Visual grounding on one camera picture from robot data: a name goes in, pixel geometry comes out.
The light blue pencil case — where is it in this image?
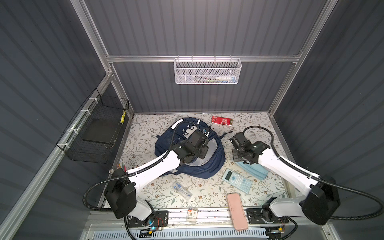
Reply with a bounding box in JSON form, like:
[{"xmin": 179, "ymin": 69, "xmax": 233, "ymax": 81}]
[{"xmin": 236, "ymin": 162, "xmax": 269, "ymax": 181}]

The navy blue student backpack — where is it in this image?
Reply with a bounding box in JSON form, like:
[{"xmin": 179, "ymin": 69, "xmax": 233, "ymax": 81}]
[{"xmin": 155, "ymin": 118, "xmax": 226, "ymax": 179}]

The light blue calculator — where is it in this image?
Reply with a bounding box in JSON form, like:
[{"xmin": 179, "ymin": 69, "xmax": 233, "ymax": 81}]
[{"xmin": 222, "ymin": 169, "xmax": 253, "ymax": 194}]

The clear plastic pen pack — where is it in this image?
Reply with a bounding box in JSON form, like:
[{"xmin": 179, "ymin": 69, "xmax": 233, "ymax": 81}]
[{"xmin": 172, "ymin": 181, "xmax": 192, "ymax": 201}]

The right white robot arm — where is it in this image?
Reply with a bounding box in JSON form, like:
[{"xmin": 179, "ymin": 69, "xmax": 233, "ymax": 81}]
[{"xmin": 230, "ymin": 137, "xmax": 340, "ymax": 226}]

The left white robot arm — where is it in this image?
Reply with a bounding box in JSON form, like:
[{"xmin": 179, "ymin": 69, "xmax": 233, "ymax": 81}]
[{"xmin": 104, "ymin": 131, "xmax": 209, "ymax": 225}]

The red card packet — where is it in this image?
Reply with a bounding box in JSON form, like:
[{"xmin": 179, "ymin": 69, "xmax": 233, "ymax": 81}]
[{"xmin": 211, "ymin": 116, "xmax": 233, "ymax": 126}]

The small clear eraser box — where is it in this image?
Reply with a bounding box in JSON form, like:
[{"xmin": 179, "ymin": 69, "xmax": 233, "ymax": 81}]
[{"xmin": 186, "ymin": 207, "xmax": 199, "ymax": 224}]

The cup of coloured pencils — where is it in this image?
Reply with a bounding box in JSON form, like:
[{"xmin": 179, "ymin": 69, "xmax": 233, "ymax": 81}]
[{"xmin": 109, "ymin": 163, "xmax": 127, "ymax": 178}]

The pink pencil case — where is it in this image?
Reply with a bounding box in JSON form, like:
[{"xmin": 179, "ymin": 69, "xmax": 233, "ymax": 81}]
[{"xmin": 227, "ymin": 193, "xmax": 249, "ymax": 231}]

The yellow tag on basket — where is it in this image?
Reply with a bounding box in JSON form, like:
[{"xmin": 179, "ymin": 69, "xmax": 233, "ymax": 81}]
[{"xmin": 120, "ymin": 110, "xmax": 126, "ymax": 125}]

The white glue bottle in basket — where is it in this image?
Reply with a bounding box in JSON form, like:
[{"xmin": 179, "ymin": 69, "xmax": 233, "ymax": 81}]
[{"xmin": 215, "ymin": 76, "xmax": 237, "ymax": 82}]

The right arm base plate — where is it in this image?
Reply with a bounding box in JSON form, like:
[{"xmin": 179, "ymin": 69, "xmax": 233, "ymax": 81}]
[{"xmin": 245, "ymin": 207, "xmax": 290, "ymax": 225}]

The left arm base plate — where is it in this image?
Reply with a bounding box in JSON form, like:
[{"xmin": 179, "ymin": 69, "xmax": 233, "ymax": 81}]
[{"xmin": 128, "ymin": 211, "xmax": 169, "ymax": 228}]

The left black corrugated cable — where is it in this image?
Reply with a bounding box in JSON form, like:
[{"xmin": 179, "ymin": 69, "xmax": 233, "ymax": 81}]
[{"xmin": 82, "ymin": 119, "xmax": 205, "ymax": 212}]

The white wire mesh basket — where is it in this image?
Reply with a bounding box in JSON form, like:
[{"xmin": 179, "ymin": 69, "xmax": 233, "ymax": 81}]
[{"xmin": 173, "ymin": 57, "xmax": 242, "ymax": 85}]

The black wire mesh basket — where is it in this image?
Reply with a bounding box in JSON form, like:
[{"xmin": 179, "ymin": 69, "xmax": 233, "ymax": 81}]
[{"xmin": 57, "ymin": 90, "xmax": 130, "ymax": 164}]

